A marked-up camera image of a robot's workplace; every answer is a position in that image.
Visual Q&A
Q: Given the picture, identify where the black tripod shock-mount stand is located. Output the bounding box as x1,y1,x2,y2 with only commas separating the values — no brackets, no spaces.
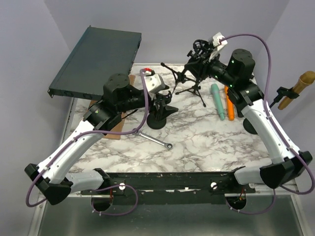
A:
160,39,214,97

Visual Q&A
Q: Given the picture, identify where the black round-base shock-mount stand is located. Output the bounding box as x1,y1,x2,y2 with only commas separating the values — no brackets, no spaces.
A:
147,91,172,130

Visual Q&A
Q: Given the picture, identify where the mint green toy microphone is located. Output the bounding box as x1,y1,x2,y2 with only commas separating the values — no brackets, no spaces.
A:
211,84,225,120

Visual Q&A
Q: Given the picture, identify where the orange toy microphone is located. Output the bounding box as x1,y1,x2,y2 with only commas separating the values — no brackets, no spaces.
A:
224,86,235,121

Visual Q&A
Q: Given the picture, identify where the black round-base clip stand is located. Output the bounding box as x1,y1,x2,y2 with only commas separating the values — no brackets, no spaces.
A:
243,87,299,135

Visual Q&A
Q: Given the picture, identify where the gold microphone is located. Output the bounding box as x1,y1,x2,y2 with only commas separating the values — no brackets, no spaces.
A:
278,71,315,110

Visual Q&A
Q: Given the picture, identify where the black tripod clip stand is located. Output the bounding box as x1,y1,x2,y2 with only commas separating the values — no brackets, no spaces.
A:
175,82,206,107

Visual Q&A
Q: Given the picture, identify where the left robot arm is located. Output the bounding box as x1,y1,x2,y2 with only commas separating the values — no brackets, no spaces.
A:
25,68,178,205

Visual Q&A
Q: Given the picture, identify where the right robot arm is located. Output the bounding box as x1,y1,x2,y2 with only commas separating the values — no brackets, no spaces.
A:
185,49,313,189

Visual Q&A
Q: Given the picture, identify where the wooden board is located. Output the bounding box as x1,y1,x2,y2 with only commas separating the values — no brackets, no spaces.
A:
89,75,136,140

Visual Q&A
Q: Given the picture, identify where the silver ratchet wrench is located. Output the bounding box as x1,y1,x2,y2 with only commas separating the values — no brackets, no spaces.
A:
134,130,173,150

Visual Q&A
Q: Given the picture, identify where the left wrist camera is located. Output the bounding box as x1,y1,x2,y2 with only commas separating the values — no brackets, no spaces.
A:
144,68,165,93

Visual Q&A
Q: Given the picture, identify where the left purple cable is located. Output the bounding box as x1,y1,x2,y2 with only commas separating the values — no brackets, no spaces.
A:
26,68,151,217

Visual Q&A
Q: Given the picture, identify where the dark rack-mount equipment case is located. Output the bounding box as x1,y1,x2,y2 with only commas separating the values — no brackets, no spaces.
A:
48,26,142,100

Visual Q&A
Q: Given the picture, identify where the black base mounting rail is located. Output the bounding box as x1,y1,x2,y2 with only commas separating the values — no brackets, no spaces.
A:
81,168,255,205

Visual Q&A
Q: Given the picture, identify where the aluminium frame rail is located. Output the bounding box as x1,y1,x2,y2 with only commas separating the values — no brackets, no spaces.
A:
28,193,48,236

